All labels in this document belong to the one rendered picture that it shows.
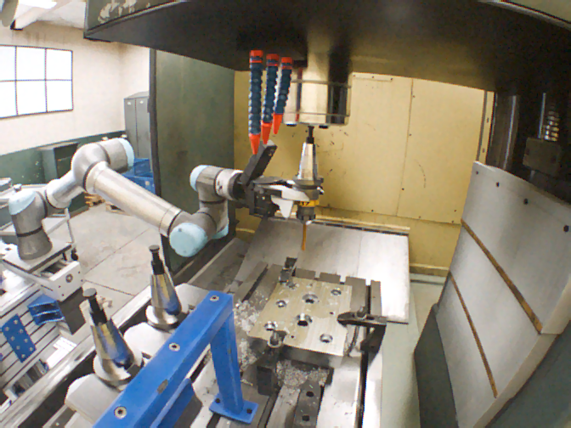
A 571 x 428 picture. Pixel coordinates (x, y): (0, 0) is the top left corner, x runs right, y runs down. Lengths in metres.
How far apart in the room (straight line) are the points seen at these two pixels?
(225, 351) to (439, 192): 1.41
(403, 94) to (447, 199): 0.63
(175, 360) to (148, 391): 0.05
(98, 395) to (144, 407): 0.06
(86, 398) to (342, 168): 1.48
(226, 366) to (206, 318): 0.15
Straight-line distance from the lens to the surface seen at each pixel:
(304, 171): 0.55
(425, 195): 1.63
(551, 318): 0.49
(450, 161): 1.63
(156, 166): 1.15
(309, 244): 1.57
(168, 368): 0.35
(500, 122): 0.80
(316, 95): 0.47
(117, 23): 0.34
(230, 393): 0.60
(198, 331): 0.38
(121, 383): 0.36
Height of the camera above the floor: 1.49
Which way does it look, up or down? 21 degrees down
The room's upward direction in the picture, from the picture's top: 2 degrees clockwise
